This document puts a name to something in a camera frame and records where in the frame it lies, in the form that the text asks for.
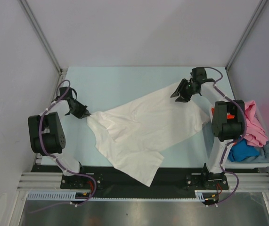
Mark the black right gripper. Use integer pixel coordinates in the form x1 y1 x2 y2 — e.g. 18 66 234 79
171 78 197 103

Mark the white t shirt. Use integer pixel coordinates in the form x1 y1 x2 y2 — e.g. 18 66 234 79
87 83 210 186

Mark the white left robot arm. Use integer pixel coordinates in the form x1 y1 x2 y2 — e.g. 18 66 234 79
28 87 90 188

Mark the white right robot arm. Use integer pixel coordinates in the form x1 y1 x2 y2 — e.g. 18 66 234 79
171 67 246 190

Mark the orange t shirt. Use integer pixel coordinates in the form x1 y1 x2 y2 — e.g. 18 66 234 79
227 113 235 119

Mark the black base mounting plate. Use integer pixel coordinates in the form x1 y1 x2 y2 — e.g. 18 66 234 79
30 164 260 199

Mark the white perforated laundry basket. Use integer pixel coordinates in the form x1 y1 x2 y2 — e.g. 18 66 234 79
202 101 269 169

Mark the pink t shirt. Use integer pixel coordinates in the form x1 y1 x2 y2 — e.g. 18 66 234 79
244 100 269 147

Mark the light blue t shirt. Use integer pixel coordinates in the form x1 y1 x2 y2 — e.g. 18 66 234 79
241 141 269 163

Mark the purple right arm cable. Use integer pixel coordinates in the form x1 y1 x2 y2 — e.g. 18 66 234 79
204 67 247 208

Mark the white slotted cable duct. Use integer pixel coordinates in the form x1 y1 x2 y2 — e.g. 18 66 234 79
26 190 218 202

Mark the aluminium frame rail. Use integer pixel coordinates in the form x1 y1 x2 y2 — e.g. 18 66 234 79
17 172 269 192

